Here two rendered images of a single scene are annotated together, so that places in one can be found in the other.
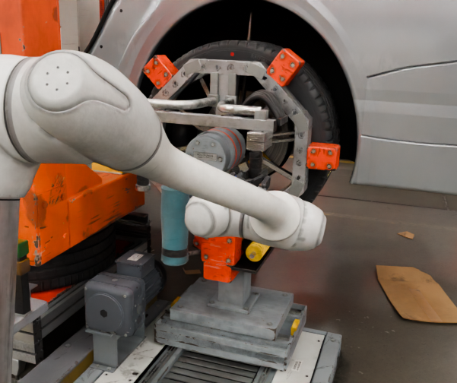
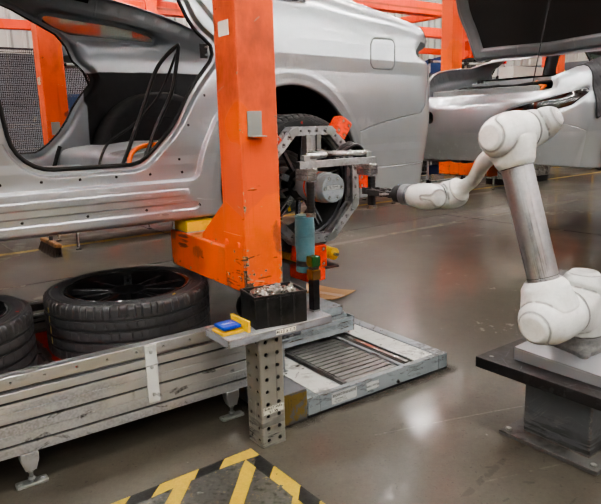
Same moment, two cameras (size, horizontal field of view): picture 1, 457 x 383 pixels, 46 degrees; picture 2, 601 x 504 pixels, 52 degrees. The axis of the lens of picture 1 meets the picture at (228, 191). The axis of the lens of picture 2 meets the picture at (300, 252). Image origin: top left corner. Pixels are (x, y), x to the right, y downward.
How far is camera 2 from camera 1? 2.34 m
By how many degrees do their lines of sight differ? 51
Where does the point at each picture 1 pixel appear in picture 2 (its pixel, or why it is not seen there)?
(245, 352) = (332, 328)
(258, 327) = (332, 308)
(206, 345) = (308, 335)
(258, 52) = (316, 120)
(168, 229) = (310, 246)
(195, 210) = (439, 193)
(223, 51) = (296, 121)
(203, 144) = (332, 179)
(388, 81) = (369, 132)
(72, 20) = not seen: outside the picture
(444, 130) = (394, 157)
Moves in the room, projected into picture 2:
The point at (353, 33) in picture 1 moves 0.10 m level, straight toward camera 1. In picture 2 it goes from (352, 105) to (367, 104)
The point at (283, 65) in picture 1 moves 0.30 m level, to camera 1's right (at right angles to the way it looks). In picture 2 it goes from (344, 126) to (376, 125)
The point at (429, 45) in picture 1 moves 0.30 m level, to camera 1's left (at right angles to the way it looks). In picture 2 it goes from (384, 111) to (354, 111)
